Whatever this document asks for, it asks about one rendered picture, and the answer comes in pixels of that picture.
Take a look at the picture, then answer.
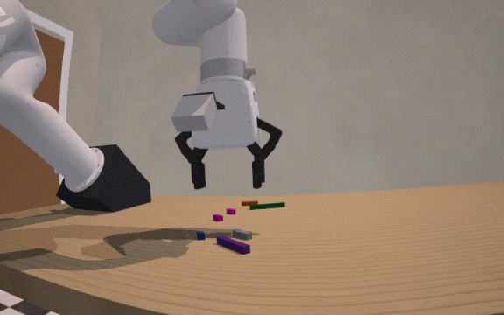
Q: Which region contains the orange rod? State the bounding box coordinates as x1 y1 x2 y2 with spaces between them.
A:
241 201 258 206

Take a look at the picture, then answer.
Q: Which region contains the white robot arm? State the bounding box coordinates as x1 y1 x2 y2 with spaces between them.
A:
0 0 257 192

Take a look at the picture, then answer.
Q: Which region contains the small blue block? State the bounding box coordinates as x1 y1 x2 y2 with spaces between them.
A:
196 232 206 241

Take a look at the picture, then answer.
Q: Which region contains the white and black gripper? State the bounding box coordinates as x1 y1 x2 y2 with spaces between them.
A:
175 75 283 189

